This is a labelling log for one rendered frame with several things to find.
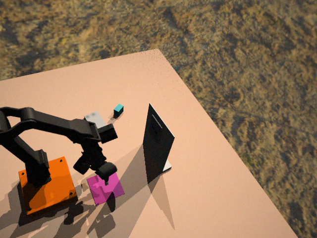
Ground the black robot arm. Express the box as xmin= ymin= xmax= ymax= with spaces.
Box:
xmin=0 ymin=107 xmax=118 ymax=188

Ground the magenta square zone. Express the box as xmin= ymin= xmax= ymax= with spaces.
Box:
xmin=87 ymin=172 xmax=125 ymax=206

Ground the small teal block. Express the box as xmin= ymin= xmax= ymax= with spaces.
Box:
xmin=113 ymin=104 xmax=123 ymax=116

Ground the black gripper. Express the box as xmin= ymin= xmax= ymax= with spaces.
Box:
xmin=83 ymin=146 xmax=117 ymax=182

